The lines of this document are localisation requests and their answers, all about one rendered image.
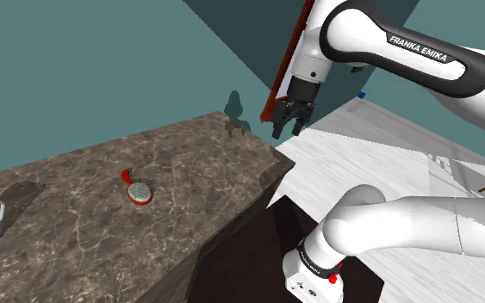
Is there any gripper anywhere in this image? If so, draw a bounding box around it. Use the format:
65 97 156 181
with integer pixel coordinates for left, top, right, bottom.
270 75 323 141

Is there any red door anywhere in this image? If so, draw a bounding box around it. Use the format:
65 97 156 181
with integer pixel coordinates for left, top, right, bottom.
259 0 317 124

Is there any red hairbrush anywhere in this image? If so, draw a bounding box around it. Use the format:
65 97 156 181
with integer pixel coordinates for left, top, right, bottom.
120 168 155 207

